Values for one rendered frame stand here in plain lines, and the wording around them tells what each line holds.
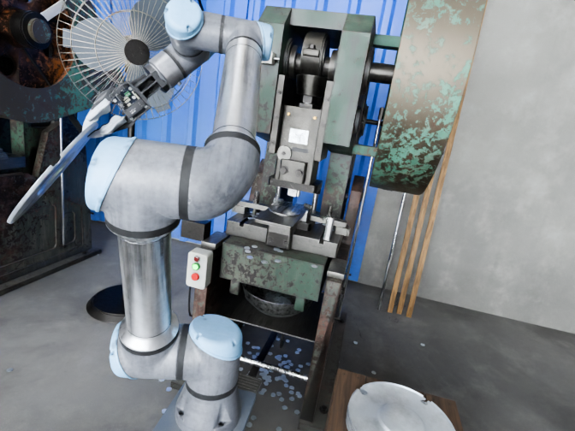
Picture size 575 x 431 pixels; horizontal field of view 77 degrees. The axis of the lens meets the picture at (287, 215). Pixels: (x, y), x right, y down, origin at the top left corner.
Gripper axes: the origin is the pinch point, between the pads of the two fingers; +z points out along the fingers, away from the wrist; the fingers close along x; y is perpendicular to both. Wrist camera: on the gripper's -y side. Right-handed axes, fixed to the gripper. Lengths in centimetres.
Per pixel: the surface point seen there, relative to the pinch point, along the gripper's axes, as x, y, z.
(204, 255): 54, -19, 4
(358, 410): 93, 37, 0
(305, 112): 41, -24, -57
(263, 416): 116, -3, 32
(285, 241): 71, -15, -20
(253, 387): 99, -2, 25
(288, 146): 48, -27, -46
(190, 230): 50, -33, 3
